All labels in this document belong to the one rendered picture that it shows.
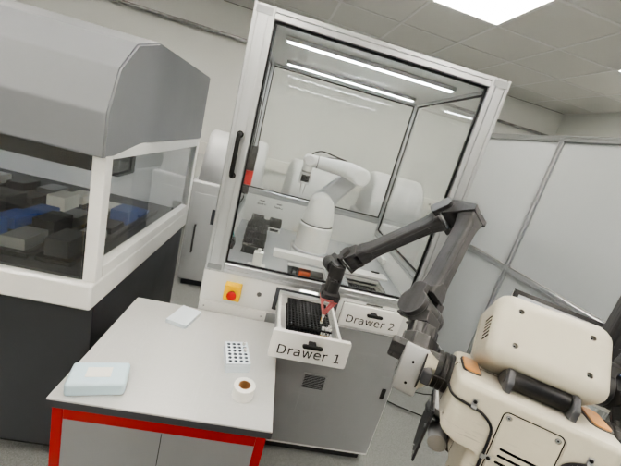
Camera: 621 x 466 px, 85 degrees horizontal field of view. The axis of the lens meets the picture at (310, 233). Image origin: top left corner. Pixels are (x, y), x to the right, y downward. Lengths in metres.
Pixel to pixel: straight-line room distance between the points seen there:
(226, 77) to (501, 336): 4.27
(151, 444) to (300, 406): 0.87
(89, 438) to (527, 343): 1.16
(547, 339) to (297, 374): 1.23
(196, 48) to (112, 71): 3.45
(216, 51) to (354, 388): 3.97
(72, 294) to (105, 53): 0.82
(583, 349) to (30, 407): 1.90
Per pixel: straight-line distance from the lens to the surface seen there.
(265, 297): 1.56
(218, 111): 4.62
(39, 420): 1.98
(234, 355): 1.31
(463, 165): 1.57
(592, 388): 0.82
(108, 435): 1.27
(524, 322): 0.80
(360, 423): 2.04
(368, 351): 1.76
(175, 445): 1.24
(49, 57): 1.39
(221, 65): 4.66
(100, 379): 1.20
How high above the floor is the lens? 1.59
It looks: 15 degrees down
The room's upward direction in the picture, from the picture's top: 15 degrees clockwise
